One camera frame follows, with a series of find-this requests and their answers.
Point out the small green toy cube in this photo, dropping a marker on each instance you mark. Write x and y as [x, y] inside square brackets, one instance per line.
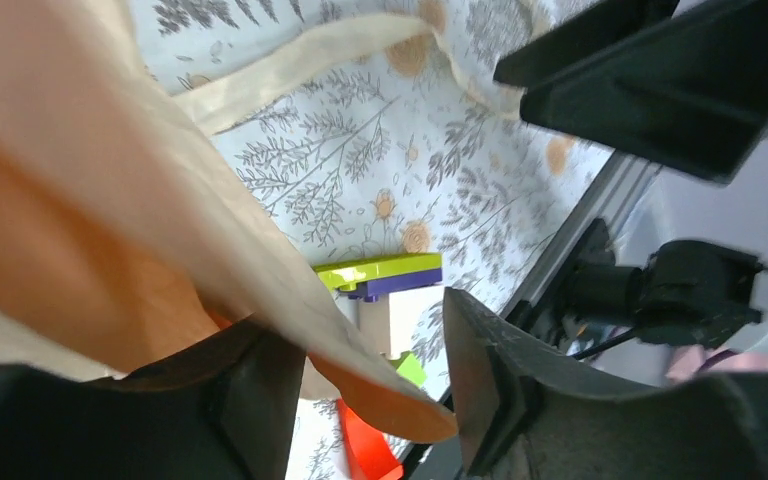
[409, 367]

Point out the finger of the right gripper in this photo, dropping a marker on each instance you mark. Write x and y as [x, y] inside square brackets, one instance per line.
[686, 89]

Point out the colourful flower bouquet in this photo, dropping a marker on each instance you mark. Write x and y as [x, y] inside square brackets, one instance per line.
[125, 237]

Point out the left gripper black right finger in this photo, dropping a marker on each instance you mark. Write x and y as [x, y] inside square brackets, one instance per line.
[498, 377]

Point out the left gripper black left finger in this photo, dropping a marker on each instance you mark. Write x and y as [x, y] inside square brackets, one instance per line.
[221, 409]

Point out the red toy block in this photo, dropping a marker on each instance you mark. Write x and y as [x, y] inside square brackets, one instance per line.
[368, 454]

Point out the floral patterned table mat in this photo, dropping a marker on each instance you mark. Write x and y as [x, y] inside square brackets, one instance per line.
[403, 150]

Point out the green long toy block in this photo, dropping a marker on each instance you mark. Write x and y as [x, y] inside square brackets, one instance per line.
[347, 275]

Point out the white purple toy block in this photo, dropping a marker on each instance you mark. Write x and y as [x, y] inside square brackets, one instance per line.
[390, 308]

